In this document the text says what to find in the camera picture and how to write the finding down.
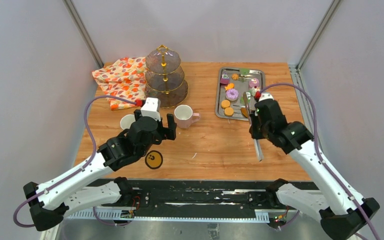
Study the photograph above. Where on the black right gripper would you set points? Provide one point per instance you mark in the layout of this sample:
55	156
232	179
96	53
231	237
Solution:
255	135

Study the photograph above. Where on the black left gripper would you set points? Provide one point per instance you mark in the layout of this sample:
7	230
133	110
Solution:
169	132

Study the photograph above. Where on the long metal tongs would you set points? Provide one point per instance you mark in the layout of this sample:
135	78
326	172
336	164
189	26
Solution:
252	125

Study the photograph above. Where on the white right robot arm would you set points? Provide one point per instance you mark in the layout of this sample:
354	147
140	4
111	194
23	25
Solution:
341	210

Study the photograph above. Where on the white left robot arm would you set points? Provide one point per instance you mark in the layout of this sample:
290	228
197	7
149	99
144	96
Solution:
50	202

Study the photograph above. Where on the brown bread roll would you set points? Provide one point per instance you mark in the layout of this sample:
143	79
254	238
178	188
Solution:
244	111

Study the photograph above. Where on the white cup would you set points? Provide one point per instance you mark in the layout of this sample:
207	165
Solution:
126	121

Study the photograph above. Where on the pink mug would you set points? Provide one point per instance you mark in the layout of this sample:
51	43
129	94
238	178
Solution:
185	116

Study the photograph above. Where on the orange round biscuit lower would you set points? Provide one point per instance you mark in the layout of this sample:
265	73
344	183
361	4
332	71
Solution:
229	111

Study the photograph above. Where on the orange round biscuit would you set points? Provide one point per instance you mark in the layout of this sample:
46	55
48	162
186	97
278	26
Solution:
225	104
229	111

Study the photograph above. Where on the orange round biscuit upper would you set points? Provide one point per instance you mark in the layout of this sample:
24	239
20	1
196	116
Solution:
225	104

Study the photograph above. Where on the white cream cupcake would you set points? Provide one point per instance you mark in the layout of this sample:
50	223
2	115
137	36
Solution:
254	90

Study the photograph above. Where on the purple frosted donut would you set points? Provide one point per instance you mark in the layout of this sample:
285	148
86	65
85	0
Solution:
232	94

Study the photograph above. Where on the three-tier glass cake stand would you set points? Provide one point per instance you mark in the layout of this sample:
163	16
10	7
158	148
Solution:
165	78

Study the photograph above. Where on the metal serving tray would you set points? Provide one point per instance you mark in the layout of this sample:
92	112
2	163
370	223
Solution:
242	86

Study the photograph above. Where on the floral orange cloth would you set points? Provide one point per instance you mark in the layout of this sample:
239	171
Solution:
124	80

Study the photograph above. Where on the small orange flower cookie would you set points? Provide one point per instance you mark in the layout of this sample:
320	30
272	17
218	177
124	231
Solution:
235	77

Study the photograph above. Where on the magenta square cake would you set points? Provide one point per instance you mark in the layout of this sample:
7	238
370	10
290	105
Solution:
224	79

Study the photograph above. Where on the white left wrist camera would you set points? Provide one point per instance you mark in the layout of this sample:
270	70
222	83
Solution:
151	108

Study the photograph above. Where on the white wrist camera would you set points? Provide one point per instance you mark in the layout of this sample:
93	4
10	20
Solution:
151	108
265	96

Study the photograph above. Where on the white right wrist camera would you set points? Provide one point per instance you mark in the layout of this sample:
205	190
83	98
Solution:
265	96

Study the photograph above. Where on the aluminium frame post right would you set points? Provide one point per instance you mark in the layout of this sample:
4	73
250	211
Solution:
331	10

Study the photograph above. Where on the aluminium frame post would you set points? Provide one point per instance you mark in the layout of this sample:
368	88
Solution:
77	20
331	10

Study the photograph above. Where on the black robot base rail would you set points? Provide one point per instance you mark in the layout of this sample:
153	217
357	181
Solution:
203	199

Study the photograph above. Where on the aluminium frame post left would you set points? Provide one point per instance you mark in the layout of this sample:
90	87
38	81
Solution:
77	20

